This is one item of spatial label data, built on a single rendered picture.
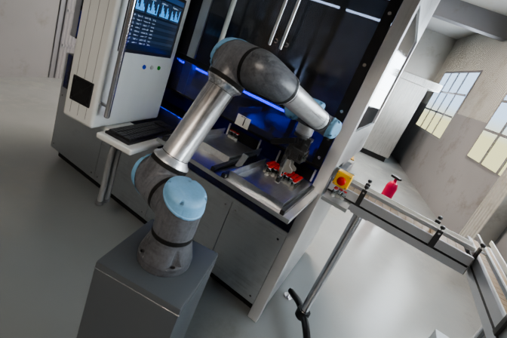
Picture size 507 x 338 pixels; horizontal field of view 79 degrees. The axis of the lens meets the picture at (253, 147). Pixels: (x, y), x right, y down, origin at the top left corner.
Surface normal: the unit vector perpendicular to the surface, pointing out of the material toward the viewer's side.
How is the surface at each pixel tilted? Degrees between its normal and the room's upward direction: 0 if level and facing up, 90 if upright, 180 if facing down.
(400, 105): 90
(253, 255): 90
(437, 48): 90
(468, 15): 90
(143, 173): 70
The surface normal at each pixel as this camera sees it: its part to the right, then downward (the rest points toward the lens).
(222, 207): -0.46, 0.12
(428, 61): -0.26, 0.22
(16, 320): 0.36, -0.88
